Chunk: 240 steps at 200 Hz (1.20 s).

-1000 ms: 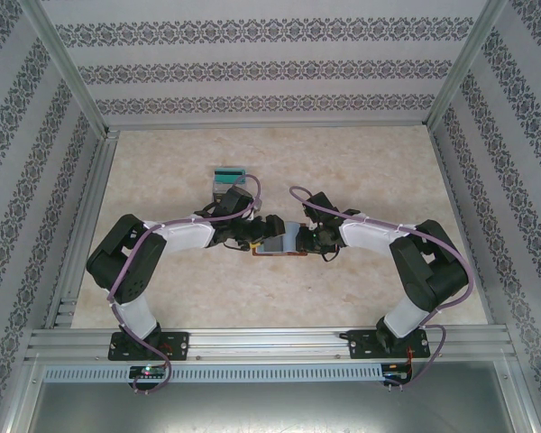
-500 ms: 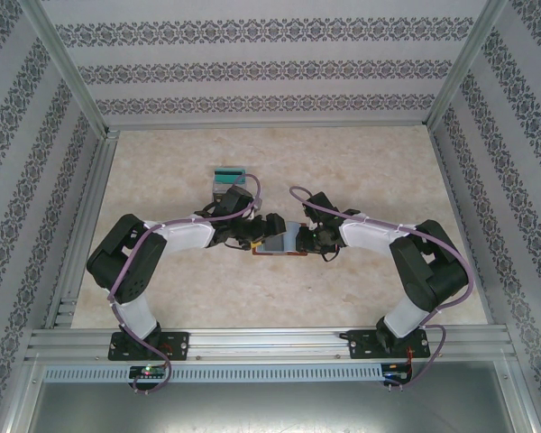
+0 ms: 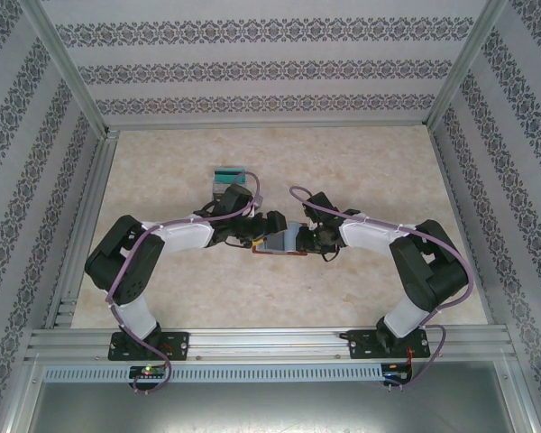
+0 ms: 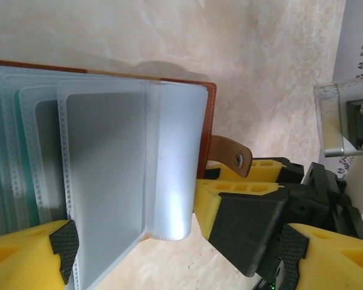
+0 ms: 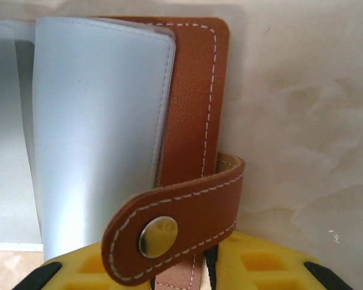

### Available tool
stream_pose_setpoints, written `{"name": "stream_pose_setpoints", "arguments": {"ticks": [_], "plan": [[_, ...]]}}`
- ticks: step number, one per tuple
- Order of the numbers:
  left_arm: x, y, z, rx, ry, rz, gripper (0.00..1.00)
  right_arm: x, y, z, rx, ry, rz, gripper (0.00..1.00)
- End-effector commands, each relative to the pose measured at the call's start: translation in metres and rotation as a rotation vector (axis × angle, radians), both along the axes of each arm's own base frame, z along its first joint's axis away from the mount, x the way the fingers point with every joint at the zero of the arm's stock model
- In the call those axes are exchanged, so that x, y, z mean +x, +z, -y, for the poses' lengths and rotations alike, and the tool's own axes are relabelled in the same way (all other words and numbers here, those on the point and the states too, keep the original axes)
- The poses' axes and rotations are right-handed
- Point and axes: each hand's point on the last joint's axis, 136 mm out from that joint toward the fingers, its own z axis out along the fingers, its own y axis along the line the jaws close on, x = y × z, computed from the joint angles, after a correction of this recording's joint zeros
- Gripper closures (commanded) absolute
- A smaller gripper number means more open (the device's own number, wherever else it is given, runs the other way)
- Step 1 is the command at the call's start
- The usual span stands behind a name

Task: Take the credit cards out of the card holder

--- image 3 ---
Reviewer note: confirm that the clear acrylic card box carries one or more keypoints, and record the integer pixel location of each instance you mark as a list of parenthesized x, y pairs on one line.
[(217, 191)]

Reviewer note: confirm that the brown leather card holder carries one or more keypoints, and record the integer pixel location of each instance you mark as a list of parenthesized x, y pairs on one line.
[(275, 252)]

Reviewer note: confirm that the grey metal sheet panel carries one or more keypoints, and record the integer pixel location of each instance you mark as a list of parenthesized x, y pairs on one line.
[(270, 410)]

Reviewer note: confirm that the aluminium back rail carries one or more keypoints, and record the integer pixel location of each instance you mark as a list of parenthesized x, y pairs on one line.
[(270, 125)]

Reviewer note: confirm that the dark VIP card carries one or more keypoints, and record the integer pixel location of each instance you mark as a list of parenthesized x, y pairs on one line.
[(281, 241)]

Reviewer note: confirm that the small circuit board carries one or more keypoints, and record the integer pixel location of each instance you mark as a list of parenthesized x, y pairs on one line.
[(394, 373), (146, 371)]

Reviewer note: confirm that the left small circuit board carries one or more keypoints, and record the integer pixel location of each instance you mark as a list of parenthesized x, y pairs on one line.
[(146, 371)]

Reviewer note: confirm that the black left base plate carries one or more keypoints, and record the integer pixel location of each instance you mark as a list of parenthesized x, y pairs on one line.
[(180, 345)]

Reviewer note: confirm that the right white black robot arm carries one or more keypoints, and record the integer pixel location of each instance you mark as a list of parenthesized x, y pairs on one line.
[(433, 270)]

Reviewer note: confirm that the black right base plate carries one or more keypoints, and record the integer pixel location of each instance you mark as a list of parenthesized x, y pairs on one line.
[(360, 345)]

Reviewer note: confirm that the aluminium mounting rail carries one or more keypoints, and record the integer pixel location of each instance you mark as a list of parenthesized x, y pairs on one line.
[(261, 343)]

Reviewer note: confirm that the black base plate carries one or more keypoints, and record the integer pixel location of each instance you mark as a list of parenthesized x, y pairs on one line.
[(180, 345), (360, 345)]

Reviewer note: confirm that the right small circuit board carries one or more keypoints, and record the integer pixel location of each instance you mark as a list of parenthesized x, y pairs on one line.
[(394, 373)]

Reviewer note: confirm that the teal card with black stripe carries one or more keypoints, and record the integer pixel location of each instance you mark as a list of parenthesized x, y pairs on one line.
[(227, 175)]

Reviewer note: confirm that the aluminium side rail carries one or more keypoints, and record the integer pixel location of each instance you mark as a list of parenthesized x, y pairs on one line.
[(100, 171), (448, 171)]

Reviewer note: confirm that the aluminium frame post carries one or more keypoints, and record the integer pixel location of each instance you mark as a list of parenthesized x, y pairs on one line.
[(63, 58), (469, 54)]

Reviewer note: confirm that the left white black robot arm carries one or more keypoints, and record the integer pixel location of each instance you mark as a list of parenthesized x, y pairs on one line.
[(180, 234)]

